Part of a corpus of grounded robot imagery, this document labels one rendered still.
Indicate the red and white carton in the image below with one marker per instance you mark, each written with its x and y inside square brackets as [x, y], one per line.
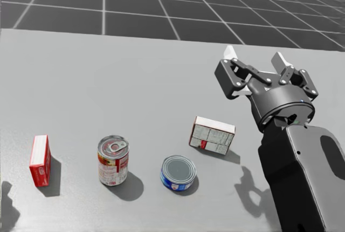
[211, 137]

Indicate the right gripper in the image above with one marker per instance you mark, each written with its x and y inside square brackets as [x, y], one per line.
[280, 102]

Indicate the red and white can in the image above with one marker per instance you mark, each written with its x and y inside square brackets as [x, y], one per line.
[113, 162]

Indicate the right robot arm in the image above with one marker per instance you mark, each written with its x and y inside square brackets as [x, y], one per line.
[296, 178]

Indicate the blue flat can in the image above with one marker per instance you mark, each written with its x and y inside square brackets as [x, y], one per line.
[178, 174]

